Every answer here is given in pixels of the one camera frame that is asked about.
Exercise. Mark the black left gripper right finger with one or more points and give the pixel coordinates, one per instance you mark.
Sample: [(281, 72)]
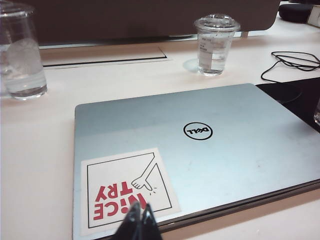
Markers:
[(150, 225)]

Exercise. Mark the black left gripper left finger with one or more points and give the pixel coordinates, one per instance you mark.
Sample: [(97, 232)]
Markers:
[(132, 225)]

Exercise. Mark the silver Dell laptop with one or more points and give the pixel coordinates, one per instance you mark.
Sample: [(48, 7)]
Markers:
[(225, 162)]

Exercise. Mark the small clear plastic cup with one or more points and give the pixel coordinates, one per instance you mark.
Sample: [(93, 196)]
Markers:
[(212, 57)]

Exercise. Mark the large clear logo plastic cup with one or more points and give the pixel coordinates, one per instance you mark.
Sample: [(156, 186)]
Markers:
[(25, 75)]

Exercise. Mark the black mouse pad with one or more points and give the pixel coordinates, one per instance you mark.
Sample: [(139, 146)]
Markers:
[(295, 100)]

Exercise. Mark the wide brown desk divider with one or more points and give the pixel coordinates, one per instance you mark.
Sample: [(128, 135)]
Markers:
[(125, 17)]

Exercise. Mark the black zip case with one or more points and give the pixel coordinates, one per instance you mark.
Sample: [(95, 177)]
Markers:
[(295, 12)]

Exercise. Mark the white divider foot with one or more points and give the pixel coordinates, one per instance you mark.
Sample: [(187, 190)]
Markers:
[(315, 16)]

